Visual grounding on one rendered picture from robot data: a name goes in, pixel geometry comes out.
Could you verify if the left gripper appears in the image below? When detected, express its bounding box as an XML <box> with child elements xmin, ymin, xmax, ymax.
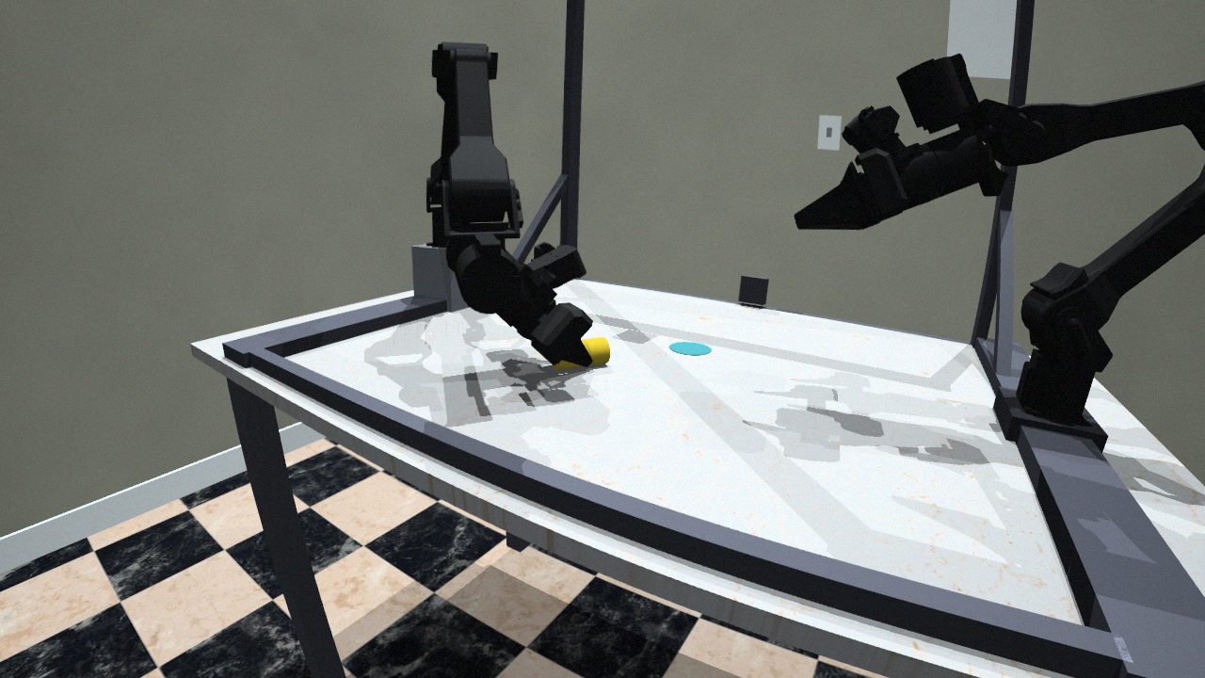
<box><xmin>794</xmin><ymin>143</ymin><xmax>946</xmax><ymax>230</ymax></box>

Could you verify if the cyan circle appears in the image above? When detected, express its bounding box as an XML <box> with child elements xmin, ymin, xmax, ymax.
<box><xmin>669</xmin><ymin>342</ymin><xmax>712</xmax><ymax>355</ymax></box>

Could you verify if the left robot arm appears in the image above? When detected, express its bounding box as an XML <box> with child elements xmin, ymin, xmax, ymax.
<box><xmin>842</xmin><ymin>54</ymin><xmax>1205</xmax><ymax>426</ymax></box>

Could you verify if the yellow tall cylinder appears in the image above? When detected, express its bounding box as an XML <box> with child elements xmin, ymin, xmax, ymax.
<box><xmin>553</xmin><ymin>337</ymin><xmax>610</xmax><ymax>370</ymax></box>

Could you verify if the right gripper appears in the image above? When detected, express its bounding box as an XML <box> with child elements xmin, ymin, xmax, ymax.
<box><xmin>496</xmin><ymin>257</ymin><xmax>593</xmax><ymax>367</ymax></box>

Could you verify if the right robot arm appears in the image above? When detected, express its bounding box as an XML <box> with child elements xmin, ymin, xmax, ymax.
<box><xmin>427</xmin><ymin>42</ymin><xmax>586</xmax><ymax>316</ymax></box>

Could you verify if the black table border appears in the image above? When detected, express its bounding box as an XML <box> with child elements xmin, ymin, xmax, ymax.
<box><xmin>222</xmin><ymin>295</ymin><xmax>1205</xmax><ymax>678</ymax></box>

